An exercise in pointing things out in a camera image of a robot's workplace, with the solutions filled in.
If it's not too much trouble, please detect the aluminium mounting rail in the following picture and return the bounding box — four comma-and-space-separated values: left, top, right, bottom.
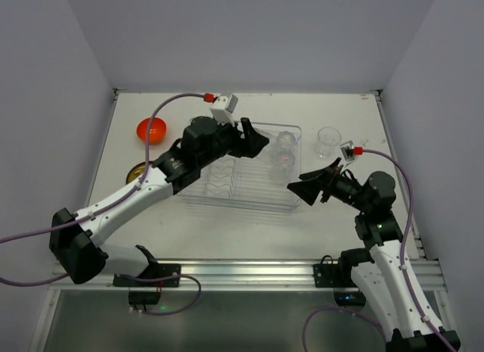
49, 260, 446, 291

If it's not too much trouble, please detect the yellow patterned plate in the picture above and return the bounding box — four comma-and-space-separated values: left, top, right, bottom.
126, 162, 151, 185

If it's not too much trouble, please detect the clear plastic dish rack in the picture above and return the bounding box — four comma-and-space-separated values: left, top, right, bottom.
178, 123, 303, 212

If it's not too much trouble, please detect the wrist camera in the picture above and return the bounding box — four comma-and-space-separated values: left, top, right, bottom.
340, 140, 356, 163
210, 94, 238, 125

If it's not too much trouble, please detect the orange bowl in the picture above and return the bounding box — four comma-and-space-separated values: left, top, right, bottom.
136, 117, 167, 145

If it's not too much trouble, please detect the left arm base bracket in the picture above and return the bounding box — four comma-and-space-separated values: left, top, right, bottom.
113, 263, 182, 310

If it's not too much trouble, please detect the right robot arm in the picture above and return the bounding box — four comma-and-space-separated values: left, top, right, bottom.
287, 160, 461, 351

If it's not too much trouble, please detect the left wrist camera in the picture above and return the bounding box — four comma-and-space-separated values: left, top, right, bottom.
210, 94, 238, 125

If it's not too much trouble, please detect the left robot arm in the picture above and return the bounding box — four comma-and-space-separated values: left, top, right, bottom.
49, 117, 269, 284

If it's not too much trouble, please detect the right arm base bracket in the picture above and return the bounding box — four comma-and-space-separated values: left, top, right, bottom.
312, 254, 366, 307

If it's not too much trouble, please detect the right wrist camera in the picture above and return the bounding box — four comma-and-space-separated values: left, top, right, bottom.
340, 140, 356, 163

